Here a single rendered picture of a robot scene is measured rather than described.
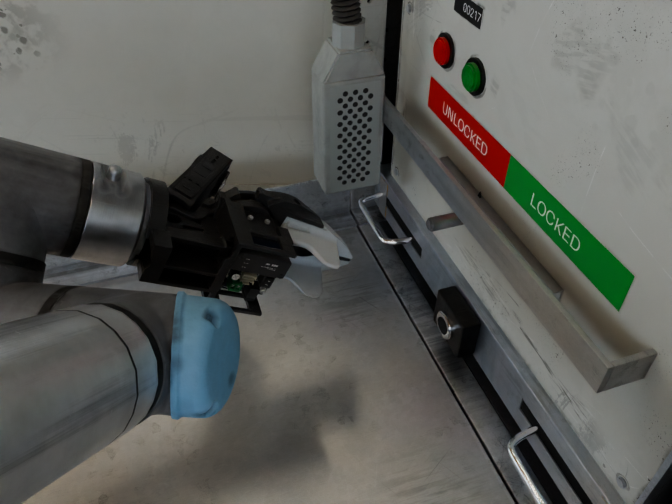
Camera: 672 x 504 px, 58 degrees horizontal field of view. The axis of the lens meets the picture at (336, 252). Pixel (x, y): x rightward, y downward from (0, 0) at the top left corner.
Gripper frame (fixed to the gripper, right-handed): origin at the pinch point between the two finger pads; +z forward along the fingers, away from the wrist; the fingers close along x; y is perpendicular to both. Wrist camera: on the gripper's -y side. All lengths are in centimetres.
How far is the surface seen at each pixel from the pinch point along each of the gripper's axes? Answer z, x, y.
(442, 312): 13.0, -1.6, 4.5
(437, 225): 6.6, 7.3, 2.6
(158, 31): -14.6, 1.7, -37.7
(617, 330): 9.1, 13.0, 21.4
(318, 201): 9.6, -7.4, -22.2
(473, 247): 13.0, 5.8, 2.2
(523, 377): 14.5, 1.3, 15.5
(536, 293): 5.3, 11.6, 16.8
